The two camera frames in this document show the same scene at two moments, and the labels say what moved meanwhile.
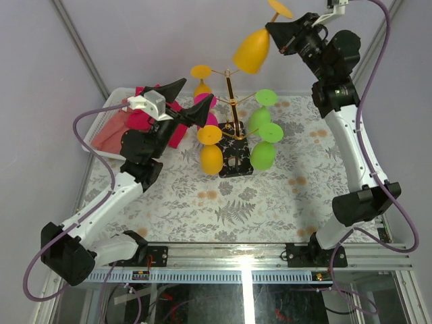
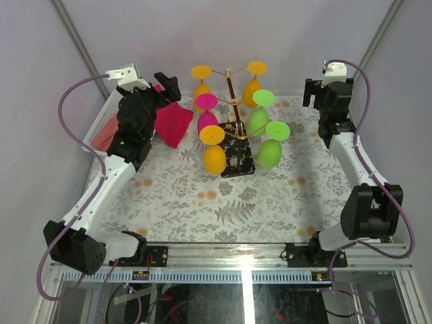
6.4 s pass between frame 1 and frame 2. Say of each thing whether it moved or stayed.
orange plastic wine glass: stayed
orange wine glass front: moved
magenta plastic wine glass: stayed
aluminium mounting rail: stayed
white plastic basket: stayed
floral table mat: stayed
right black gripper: moved
